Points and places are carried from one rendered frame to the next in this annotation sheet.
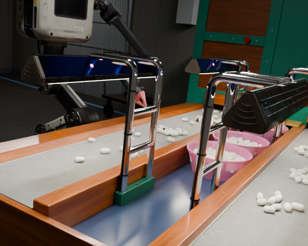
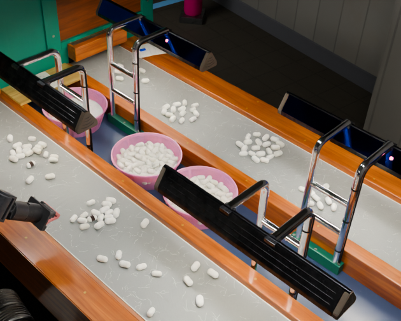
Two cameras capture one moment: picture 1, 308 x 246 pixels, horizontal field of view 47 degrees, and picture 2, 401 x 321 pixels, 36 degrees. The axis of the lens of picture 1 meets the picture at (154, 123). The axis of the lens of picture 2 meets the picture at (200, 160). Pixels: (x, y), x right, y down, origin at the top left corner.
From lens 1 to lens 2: 1.95 m
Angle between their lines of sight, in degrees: 72
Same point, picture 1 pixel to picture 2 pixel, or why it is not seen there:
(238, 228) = (364, 237)
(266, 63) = not seen: outside the picture
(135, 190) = not seen: hidden behind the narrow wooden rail
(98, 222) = not seen: outside the picture
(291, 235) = (366, 210)
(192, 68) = (88, 123)
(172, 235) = (399, 279)
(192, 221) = (377, 262)
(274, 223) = not seen: hidden behind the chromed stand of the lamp
